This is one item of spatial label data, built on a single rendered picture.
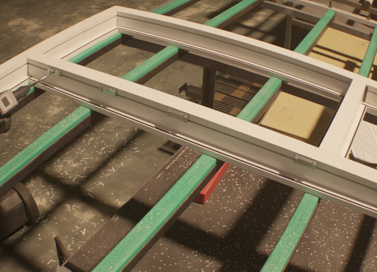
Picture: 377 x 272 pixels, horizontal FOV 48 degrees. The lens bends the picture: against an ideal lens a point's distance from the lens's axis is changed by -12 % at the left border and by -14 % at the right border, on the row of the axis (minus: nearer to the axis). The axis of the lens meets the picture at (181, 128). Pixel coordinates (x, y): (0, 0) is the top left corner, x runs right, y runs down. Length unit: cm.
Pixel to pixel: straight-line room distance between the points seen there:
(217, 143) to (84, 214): 120
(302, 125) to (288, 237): 78
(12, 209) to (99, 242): 81
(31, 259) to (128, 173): 72
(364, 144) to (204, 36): 64
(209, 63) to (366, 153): 60
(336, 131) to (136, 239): 49
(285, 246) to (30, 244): 137
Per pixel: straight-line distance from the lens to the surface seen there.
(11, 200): 193
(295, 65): 132
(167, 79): 307
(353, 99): 117
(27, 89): 115
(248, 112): 116
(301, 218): 89
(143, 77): 132
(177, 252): 116
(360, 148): 154
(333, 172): 93
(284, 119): 159
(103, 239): 119
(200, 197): 127
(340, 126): 105
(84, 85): 116
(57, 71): 121
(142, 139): 252
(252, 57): 137
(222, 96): 228
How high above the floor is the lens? 147
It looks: 34 degrees down
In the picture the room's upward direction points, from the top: 3 degrees clockwise
